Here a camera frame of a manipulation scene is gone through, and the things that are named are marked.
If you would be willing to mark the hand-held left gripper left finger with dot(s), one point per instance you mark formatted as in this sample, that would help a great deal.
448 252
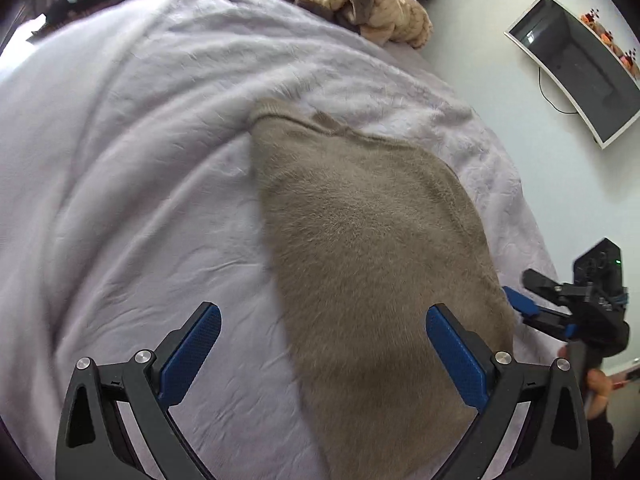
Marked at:
192 355

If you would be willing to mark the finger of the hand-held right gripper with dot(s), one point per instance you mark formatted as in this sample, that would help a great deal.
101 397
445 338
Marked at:
545 285
520 302

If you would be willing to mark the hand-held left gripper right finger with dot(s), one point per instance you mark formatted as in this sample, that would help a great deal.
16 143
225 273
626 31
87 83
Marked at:
455 360

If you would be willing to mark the brown knit sweater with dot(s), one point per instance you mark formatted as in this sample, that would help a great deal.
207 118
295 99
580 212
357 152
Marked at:
370 260

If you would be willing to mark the pile of beige brown clothes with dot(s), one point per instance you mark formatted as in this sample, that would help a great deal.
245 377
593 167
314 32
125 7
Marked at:
400 15

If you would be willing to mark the person's right hand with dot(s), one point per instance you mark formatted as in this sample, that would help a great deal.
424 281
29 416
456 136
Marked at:
597 390

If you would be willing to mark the person's dark clothing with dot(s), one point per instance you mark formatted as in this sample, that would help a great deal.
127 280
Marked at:
602 450

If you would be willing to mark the lavender bed blanket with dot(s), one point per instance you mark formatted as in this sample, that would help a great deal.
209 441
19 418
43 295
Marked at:
125 185

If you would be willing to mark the white-framed wall television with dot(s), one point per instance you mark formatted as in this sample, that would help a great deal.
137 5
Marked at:
575 60

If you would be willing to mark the colourful wall decoration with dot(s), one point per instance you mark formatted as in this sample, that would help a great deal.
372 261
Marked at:
612 42

